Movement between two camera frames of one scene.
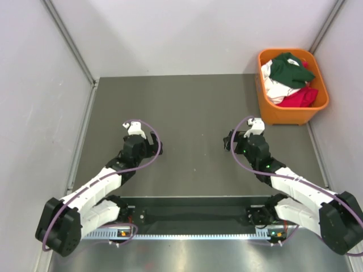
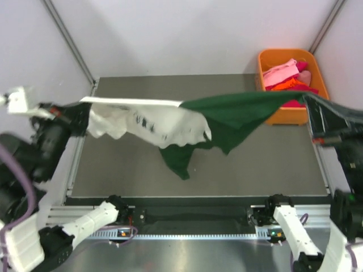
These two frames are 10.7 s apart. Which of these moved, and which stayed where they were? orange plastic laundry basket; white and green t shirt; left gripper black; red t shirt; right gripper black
Moved: left gripper black; right gripper black; white and green t shirt
Stayed: red t shirt; orange plastic laundry basket
